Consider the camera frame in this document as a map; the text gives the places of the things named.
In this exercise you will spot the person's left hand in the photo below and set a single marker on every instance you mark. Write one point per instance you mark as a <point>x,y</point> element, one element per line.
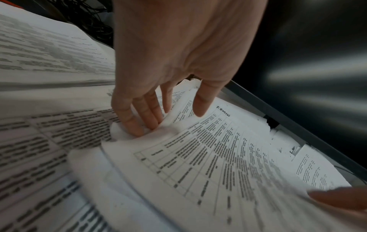
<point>183,40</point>

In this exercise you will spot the person's right hand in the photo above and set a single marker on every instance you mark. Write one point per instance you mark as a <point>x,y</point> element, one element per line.
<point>341,198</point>

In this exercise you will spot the printed paper bundle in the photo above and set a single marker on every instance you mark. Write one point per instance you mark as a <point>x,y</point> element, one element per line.
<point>215,158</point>

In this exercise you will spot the pile of printed papers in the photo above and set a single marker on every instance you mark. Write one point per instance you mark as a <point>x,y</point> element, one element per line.
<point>43,56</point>

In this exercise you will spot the black computer monitor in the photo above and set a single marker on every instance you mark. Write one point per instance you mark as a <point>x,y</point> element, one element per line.
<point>315,68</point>

